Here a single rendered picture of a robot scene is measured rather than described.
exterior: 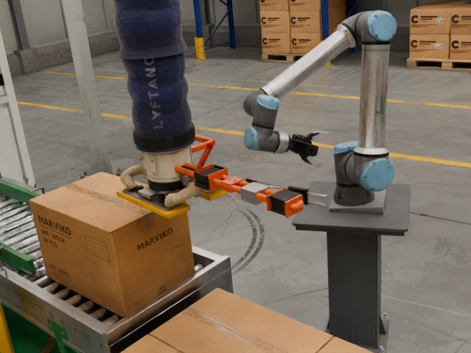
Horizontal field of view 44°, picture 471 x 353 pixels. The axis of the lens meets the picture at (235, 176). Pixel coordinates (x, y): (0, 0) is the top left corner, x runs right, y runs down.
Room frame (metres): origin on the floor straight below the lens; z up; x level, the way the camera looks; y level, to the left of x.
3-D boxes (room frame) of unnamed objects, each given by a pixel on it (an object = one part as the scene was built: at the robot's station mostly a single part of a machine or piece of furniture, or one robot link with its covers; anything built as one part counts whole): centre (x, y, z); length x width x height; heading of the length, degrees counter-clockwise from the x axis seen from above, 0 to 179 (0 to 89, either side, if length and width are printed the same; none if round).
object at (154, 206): (2.00, 0.32, 1.08); 0.34 x 0.10 x 0.05; 41
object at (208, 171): (1.87, 0.08, 1.19); 0.10 x 0.08 x 0.06; 131
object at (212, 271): (2.11, 0.31, 0.58); 0.70 x 0.03 x 0.06; 137
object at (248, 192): (1.71, -0.06, 1.18); 0.07 x 0.07 x 0.04; 41
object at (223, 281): (2.11, 0.31, 0.47); 0.70 x 0.03 x 0.15; 137
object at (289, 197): (1.60, -0.14, 1.19); 0.08 x 0.07 x 0.05; 41
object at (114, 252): (2.37, 0.58, 0.75); 0.60 x 0.40 x 0.40; 47
